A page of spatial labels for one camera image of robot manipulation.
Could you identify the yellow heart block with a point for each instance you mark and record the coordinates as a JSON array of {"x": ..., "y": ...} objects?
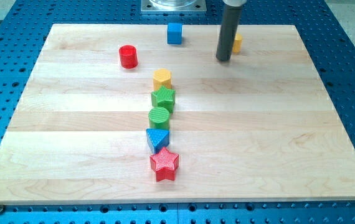
[{"x": 237, "y": 44}]

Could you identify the green cylinder block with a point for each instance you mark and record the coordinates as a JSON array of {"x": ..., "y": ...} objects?
[{"x": 159, "y": 118}]

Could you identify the green star block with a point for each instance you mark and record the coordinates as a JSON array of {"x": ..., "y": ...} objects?
[{"x": 163, "y": 97}]

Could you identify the blue triangle block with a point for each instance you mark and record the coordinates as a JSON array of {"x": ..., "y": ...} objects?
[{"x": 157, "y": 139}]

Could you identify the yellow hexagon block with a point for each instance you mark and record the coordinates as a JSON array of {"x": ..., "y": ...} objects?
[{"x": 162, "y": 77}]

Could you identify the red star block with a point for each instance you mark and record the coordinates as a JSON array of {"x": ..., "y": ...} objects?
[{"x": 164, "y": 164}]

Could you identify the light wooden board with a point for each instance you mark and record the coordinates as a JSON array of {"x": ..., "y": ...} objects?
[{"x": 260, "y": 127}]

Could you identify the red cylinder block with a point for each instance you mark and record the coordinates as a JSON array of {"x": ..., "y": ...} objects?
[{"x": 128, "y": 56}]

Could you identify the blue cube block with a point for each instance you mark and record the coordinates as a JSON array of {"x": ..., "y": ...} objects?
[{"x": 174, "y": 33}]

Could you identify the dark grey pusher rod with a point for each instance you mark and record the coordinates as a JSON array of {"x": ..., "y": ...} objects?
[{"x": 230, "y": 19}]

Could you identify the blue perforated table plate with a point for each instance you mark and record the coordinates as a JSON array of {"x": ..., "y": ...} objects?
[{"x": 23, "y": 32}]

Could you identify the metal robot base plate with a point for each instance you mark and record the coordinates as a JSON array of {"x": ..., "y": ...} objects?
[{"x": 173, "y": 6}]

